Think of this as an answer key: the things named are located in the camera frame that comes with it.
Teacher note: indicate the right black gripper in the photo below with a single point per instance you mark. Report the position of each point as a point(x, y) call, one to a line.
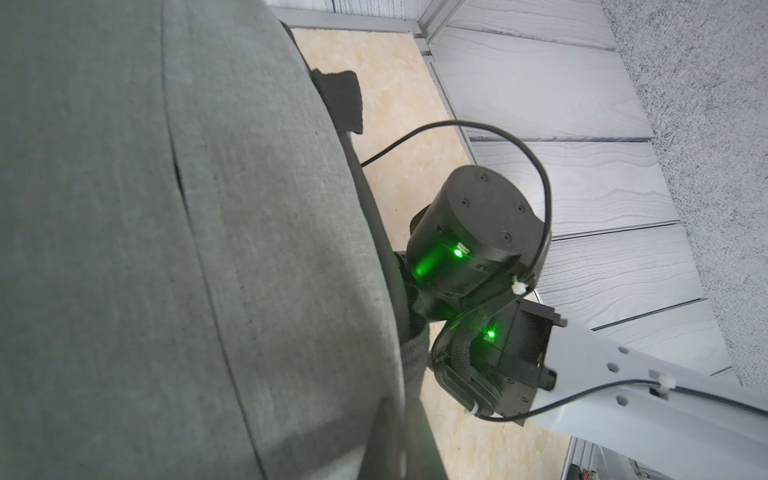
point(478, 238)

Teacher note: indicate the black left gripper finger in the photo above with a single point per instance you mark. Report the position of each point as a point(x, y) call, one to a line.
point(401, 446)

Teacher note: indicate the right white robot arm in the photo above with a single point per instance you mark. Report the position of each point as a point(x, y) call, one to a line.
point(510, 359)

